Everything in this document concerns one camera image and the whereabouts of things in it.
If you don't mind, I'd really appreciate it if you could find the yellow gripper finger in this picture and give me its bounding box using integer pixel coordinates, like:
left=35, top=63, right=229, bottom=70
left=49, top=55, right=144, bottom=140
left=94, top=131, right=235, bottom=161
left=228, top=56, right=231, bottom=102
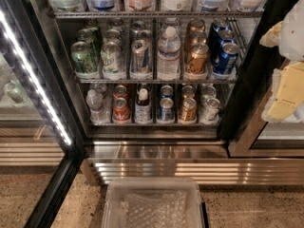
left=259, top=22, right=282, bottom=48
left=267, top=62, right=304, bottom=120

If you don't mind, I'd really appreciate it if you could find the dark plastic bottle white cap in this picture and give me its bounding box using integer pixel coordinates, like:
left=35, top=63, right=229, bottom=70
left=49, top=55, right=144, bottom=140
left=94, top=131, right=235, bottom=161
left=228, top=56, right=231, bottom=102
left=135, top=88, right=152, bottom=124

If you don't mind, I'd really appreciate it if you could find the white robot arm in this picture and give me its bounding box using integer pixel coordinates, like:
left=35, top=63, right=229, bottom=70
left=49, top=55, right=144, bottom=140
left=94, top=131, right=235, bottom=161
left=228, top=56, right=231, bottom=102
left=259, top=0, right=304, bottom=122

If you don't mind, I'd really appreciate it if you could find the blue can shelf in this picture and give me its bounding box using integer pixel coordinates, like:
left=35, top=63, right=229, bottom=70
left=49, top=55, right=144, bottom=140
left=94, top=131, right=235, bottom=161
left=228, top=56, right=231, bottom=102
left=213, top=43, right=239, bottom=75
left=209, top=18, right=230, bottom=38
left=211, top=29, right=236, bottom=57

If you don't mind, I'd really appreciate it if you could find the blue can middle shelf front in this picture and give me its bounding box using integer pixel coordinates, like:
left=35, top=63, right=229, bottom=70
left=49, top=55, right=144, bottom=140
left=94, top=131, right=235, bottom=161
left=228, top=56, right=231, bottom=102
left=213, top=43, right=239, bottom=75

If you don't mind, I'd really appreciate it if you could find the blue can middle shelf back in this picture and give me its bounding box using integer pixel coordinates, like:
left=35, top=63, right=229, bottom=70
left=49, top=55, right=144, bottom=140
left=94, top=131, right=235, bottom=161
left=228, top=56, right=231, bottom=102
left=209, top=18, right=230, bottom=38

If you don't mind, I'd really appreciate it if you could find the gold can shelf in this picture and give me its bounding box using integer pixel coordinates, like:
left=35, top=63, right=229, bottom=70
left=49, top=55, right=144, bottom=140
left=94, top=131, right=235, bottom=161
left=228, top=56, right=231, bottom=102
left=185, top=43, right=209, bottom=74
left=186, top=31, right=207, bottom=48
left=187, top=19, right=205, bottom=32

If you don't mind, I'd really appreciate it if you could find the gold can middle shelf back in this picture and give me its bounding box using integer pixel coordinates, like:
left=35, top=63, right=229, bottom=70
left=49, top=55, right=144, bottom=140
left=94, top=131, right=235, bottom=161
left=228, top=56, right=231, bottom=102
left=187, top=19, right=205, bottom=32

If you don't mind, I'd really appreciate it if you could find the gold can middle shelf front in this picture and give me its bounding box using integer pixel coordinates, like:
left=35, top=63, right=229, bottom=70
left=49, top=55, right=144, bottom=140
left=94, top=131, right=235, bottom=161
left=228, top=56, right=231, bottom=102
left=185, top=43, right=209, bottom=74

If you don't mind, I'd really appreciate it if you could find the clear water bottle middle shelf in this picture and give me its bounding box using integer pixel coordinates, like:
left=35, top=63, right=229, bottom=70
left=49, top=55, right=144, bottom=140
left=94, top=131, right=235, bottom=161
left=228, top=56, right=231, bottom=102
left=157, top=27, right=181, bottom=81

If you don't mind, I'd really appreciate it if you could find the clear water bottle shelf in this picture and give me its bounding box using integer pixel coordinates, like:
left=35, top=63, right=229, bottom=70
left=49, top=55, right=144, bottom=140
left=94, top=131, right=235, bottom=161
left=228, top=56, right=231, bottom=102
left=85, top=89, right=108, bottom=124
left=157, top=27, right=181, bottom=81

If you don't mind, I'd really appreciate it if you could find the steel fridge base grille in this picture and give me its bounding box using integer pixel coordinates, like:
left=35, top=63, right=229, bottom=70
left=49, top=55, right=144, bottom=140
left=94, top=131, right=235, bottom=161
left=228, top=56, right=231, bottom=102
left=81, top=142, right=304, bottom=185

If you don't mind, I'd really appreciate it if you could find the silver can middle shelf back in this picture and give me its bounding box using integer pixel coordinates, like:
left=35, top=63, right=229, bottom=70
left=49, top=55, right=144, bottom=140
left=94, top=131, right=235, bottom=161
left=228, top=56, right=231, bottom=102
left=130, top=21, right=146, bottom=40

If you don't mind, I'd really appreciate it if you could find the clear water bottle bottom shelf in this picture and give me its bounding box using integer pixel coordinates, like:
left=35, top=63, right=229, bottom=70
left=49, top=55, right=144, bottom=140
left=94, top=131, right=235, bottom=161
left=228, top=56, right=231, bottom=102
left=85, top=89, right=108, bottom=124

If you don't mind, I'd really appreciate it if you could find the glass fridge door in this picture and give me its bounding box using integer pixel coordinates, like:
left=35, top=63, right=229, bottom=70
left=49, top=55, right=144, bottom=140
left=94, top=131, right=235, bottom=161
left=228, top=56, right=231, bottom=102
left=0, top=0, right=85, bottom=228

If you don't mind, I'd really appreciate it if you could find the silver soda can front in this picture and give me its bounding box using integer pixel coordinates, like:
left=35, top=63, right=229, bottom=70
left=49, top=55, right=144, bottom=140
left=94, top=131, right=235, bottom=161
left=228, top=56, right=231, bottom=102
left=200, top=98, right=220, bottom=121

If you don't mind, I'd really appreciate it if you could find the silver soda can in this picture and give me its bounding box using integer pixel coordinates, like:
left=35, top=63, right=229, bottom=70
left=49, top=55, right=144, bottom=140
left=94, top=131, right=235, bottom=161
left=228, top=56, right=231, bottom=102
left=200, top=98, right=220, bottom=121
left=200, top=85, right=217, bottom=104

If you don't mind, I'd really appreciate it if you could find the silver soda can back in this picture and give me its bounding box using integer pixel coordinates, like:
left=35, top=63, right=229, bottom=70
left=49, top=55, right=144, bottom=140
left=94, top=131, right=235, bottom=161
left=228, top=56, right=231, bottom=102
left=200, top=85, right=217, bottom=104

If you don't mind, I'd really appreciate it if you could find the gold soda can back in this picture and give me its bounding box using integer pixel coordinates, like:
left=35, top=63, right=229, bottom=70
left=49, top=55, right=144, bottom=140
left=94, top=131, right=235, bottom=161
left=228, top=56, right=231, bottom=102
left=181, top=85, right=195, bottom=99

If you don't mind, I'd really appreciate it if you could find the gold soda can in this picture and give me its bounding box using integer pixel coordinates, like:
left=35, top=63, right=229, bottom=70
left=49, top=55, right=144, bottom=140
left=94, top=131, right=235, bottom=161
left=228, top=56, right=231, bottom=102
left=180, top=98, right=197, bottom=122
left=181, top=85, right=195, bottom=99

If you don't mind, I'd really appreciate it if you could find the gold soda can front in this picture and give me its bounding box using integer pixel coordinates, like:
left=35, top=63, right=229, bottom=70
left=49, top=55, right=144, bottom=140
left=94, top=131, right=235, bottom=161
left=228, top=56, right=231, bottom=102
left=180, top=98, right=197, bottom=122

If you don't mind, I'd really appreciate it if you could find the blue soda can back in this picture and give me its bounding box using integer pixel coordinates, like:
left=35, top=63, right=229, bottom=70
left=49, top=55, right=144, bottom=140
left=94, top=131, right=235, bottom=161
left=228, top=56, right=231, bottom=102
left=160, top=85, right=174, bottom=99

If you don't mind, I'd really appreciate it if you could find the blue soda can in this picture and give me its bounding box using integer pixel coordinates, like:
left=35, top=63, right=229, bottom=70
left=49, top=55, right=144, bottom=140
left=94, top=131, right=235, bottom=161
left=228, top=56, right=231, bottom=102
left=160, top=85, right=174, bottom=99
left=157, top=98, right=174, bottom=122

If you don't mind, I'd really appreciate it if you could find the blue soda can front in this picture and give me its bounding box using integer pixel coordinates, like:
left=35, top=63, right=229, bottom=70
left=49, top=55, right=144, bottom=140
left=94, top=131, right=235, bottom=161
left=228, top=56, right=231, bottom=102
left=157, top=98, right=174, bottom=122

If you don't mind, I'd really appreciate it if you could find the silver blue slim can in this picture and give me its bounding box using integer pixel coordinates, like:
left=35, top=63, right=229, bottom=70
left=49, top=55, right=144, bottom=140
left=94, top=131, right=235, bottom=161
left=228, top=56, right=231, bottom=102
left=131, top=40, right=151, bottom=74

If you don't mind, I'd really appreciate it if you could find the white green can middle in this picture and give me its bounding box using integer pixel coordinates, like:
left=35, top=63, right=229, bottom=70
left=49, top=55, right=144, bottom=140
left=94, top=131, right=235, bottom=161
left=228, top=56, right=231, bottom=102
left=103, top=29, right=122, bottom=47

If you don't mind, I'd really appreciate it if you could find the red soda can back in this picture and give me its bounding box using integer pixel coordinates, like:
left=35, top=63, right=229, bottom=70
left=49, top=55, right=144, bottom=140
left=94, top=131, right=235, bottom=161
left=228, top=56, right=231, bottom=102
left=113, top=85, right=128, bottom=100

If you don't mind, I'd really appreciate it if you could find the red soda can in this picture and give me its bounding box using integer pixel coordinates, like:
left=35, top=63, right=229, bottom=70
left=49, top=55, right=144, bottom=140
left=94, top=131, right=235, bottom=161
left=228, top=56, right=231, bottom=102
left=112, top=98, right=130, bottom=122
left=113, top=85, right=128, bottom=100

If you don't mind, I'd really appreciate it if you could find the white green soda can front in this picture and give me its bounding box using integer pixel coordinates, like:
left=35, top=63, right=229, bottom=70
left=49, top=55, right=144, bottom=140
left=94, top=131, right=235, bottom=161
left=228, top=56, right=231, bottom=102
left=101, top=42, right=123, bottom=74

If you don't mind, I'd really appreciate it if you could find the red soda can front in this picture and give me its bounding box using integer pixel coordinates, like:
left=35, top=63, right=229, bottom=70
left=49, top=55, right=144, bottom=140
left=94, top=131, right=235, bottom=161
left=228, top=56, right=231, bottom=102
left=112, top=98, right=130, bottom=122

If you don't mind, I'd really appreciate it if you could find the green soda can middle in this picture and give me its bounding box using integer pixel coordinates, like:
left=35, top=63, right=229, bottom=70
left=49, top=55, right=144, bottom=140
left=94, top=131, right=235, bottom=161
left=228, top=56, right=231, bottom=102
left=76, top=28, right=100, bottom=54

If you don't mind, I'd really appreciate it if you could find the bubble wrap sheet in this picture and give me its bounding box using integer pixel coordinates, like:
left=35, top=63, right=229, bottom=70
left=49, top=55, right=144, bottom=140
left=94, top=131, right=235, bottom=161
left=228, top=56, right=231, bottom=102
left=121, top=190, right=187, bottom=228

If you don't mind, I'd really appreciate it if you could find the clear plastic bin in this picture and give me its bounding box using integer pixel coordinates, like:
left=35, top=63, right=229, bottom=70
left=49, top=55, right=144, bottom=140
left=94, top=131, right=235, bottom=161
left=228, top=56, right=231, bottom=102
left=102, top=177, right=205, bottom=228

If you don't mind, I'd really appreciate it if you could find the white led light strip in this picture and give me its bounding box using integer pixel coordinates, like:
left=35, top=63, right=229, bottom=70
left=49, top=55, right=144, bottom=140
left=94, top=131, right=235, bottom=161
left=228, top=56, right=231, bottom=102
left=0, top=10, right=72, bottom=145

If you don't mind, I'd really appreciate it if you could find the upper wire shelf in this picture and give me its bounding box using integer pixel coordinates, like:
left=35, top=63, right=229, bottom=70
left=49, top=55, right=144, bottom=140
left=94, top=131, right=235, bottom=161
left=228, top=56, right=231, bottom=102
left=51, top=11, right=263, bottom=19

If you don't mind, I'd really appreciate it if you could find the wire shelf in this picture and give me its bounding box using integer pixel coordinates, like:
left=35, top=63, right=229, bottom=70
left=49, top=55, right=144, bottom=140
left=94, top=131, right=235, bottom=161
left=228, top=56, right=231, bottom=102
left=51, top=11, right=263, bottom=19
left=78, top=79, right=237, bottom=84

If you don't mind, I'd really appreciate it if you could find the middle wire shelf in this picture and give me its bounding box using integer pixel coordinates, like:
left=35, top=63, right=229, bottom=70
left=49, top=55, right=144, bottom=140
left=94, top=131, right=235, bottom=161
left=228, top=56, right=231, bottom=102
left=78, top=79, right=237, bottom=84

